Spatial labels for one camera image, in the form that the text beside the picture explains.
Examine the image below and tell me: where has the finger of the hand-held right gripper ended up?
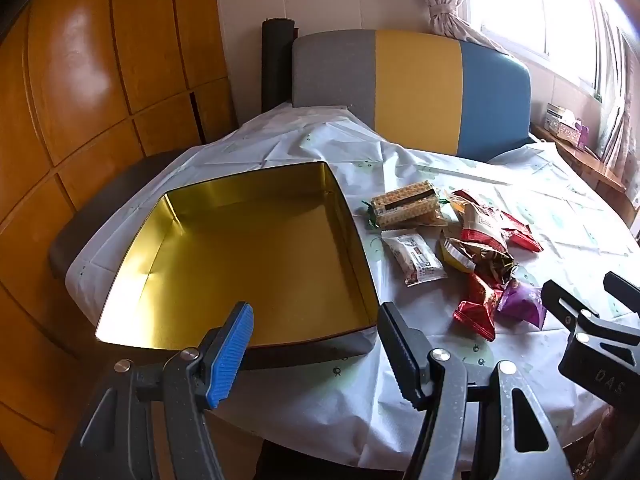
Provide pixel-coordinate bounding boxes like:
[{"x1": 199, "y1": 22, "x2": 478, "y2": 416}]
[
  {"x1": 604, "y1": 271, "x2": 640, "y2": 311},
  {"x1": 542, "y1": 280, "x2": 608, "y2": 333}
]

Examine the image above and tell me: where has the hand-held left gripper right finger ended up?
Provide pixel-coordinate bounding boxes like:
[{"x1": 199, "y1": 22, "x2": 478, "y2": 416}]
[{"x1": 377, "y1": 301, "x2": 576, "y2": 480}]

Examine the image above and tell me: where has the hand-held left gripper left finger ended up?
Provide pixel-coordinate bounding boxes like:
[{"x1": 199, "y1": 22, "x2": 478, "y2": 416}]
[{"x1": 55, "y1": 301, "x2": 254, "y2": 480}]

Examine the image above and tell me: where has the purple snack packet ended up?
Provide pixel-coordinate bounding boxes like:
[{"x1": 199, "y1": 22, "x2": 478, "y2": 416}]
[{"x1": 496, "y1": 277, "x2": 547, "y2": 332}]

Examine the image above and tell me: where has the long red snack packet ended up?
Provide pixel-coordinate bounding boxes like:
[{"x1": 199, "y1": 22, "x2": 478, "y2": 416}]
[{"x1": 500, "y1": 211, "x2": 544, "y2": 254}]

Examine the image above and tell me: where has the small red gold-print packet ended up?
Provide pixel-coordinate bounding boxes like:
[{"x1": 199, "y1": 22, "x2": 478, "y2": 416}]
[{"x1": 452, "y1": 272, "x2": 505, "y2": 343}]

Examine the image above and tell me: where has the gold-brown snack packet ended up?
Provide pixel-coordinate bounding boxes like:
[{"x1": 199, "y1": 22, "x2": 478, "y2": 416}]
[{"x1": 450, "y1": 240, "x2": 517, "y2": 288}]

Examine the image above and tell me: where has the gold-lined maroon tin box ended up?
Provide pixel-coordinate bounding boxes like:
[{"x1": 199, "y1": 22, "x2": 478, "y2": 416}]
[{"x1": 95, "y1": 161, "x2": 379, "y2": 371}]

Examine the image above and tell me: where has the white and red snack packet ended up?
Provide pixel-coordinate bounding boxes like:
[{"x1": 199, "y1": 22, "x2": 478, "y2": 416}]
[{"x1": 459, "y1": 201, "x2": 508, "y2": 253}]

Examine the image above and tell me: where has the cracker packet with green ends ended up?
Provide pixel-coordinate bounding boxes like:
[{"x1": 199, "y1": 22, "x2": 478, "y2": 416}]
[{"x1": 362, "y1": 182, "x2": 449, "y2": 231}]

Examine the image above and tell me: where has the white tablecloth with green clouds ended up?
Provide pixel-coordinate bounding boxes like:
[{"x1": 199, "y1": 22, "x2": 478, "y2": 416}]
[{"x1": 66, "y1": 102, "x2": 640, "y2": 472}]

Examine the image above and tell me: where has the wooden side table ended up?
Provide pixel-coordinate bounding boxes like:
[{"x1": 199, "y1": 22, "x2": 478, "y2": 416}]
[{"x1": 530, "y1": 122, "x2": 640, "y2": 213}]

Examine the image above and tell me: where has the hanging floral curtain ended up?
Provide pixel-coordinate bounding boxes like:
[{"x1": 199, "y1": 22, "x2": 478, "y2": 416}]
[{"x1": 596, "y1": 85, "x2": 640, "y2": 183}]

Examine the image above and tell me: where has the patterned tissue box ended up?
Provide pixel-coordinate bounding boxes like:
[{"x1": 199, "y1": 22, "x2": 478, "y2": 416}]
[{"x1": 554, "y1": 122, "x2": 584, "y2": 149}]

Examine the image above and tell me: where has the small grey box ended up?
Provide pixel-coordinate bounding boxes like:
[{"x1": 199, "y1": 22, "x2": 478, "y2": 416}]
[{"x1": 544, "y1": 103, "x2": 577, "y2": 131}]

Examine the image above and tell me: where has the dark brown chair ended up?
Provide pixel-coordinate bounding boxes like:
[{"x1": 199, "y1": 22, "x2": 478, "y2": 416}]
[{"x1": 47, "y1": 151, "x2": 188, "y2": 358}]

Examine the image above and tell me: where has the grey yellow blue chair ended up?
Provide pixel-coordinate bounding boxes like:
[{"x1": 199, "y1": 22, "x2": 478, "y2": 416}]
[{"x1": 291, "y1": 29, "x2": 532, "y2": 162}]

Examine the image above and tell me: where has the window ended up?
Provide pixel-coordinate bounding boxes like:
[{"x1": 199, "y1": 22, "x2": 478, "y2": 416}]
[{"x1": 462, "y1": 0, "x2": 640, "y2": 98}]

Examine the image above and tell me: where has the black rolled mat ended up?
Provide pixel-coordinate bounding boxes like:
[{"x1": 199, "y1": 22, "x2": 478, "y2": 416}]
[{"x1": 261, "y1": 18, "x2": 297, "y2": 112}]

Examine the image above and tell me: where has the wooden wardrobe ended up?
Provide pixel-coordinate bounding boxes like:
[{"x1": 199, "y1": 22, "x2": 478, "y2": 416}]
[{"x1": 0, "y1": 0, "x2": 240, "y2": 480}]

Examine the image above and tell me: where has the tied floral curtain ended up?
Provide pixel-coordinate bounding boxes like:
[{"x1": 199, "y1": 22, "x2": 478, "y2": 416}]
[{"x1": 409, "y1": 0, "x2": 503, "y2": 50}]

